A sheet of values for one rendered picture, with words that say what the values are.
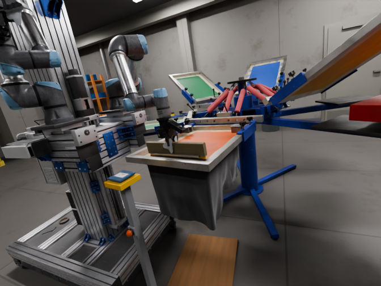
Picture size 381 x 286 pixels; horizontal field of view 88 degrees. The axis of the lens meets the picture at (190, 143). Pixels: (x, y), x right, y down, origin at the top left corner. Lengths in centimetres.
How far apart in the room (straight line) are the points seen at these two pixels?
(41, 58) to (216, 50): 527
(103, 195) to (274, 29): 528
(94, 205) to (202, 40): 532
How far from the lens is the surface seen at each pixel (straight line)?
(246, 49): 588
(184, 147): 108
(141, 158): 118
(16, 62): 111
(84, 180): 169
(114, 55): 131
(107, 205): 175
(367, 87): 603
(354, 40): 135
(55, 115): 135
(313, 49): 584
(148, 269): 138
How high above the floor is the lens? 134
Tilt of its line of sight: 16 degrees down
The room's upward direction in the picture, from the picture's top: 9 degrees counter-clockwise
